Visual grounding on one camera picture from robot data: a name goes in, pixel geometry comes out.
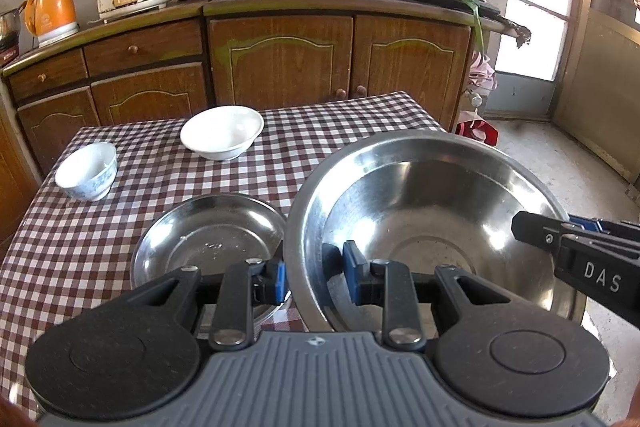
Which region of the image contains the plain white bowl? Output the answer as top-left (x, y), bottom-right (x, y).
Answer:
top-left (180, 105), bottom-right (265, 162)

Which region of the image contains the single door wooden cabinet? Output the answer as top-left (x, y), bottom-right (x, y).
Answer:
top-left (0, 97), bottom-right (41, 258)

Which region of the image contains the orange electric kettle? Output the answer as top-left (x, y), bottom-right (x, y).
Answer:
top-left (20, 0), bottom-right (80, 48)

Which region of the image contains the large steel plate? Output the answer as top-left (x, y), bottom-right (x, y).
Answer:
top-left (129, 194), bottom-right (289, 325)

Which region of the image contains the steel bowl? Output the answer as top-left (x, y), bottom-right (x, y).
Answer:
top-left (283, 130), bottom-right (587, 334)

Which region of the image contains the pink plastic bag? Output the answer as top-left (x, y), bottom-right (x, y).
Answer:
top-left (467, 51), bottom-right (499, 108)

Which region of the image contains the red checked tablecloth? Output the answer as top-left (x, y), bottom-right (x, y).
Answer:
top-left (0, 91), bottom-right (451, 413)

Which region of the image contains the brown door leaf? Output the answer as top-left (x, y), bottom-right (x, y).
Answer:
top-left (550, 0), bottom-right (640, 195)

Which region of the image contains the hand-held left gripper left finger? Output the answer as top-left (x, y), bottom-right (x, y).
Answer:
top-left (119, 258), bottom-right (288, 353)

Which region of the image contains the double door wooden cabinet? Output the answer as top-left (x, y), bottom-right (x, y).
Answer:
top-left (202, 0), bottom-right (531, 132)

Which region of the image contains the green onion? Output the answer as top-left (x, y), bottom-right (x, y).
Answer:
top-left (440, 0), bottom-right (488, 50)

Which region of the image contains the wooden cabinet with drawers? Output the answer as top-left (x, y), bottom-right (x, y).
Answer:
top-left (0, 14), bottom-right (208, 160)

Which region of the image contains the blue patterned white bowl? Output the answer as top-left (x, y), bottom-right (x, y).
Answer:
top-left (54, 142), bottom-right (119, 202)

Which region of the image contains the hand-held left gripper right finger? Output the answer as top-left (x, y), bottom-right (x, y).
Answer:
top-left (342, 240), bottom-right (507, 352)

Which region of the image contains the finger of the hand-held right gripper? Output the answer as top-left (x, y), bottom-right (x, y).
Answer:
top-left (565, 215), bottom-right (640, 240)
top-left (511, 210), bottom-right (576, 254)

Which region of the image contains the red gift bag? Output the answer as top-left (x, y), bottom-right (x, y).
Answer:
top-left (454, 119), bottom-right (500, 148)

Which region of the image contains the glass panel door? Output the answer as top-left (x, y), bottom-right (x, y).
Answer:
top-left (484, 0), bottom-right (596, 124)

